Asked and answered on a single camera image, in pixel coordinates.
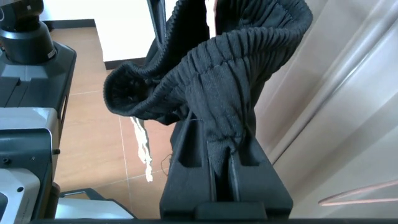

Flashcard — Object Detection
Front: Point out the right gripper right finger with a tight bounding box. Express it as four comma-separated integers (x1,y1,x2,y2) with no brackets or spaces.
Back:
231,138,293,218

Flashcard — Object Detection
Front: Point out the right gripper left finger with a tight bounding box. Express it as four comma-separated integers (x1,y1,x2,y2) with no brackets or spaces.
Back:
160,113,217,218

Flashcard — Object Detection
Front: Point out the black garment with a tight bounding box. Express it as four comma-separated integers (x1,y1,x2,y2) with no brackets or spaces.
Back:
103,0,314,184

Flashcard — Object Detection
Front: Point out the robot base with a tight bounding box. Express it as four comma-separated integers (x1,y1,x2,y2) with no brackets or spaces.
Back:
0,0,136,222

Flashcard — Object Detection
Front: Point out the pink clothes hanger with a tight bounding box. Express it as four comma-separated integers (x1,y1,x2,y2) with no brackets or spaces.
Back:
318,179,398,207

